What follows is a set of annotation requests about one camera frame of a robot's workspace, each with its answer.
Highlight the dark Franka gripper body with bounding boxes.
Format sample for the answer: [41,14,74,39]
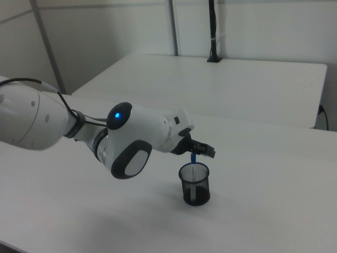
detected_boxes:
[171,127,217,159]

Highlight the blue and white marker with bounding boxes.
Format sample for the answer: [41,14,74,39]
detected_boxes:
[190,152,198,199]

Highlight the black mesh pen cup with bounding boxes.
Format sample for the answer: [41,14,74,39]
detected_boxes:
[178,162,211,207]

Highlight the white rectangular table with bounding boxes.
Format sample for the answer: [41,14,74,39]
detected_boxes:
[71,53,328,130]

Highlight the gray metal partition post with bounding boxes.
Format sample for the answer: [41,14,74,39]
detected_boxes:
[168,0,183,57]

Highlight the black camera pole with clamp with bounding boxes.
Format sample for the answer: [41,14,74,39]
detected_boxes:
[206,0,224,63]

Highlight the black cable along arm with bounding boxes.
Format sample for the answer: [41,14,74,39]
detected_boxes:
[0,77,109,128]

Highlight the black cable with blue plug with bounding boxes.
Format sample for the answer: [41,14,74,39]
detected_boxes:
[318,104,330,131]

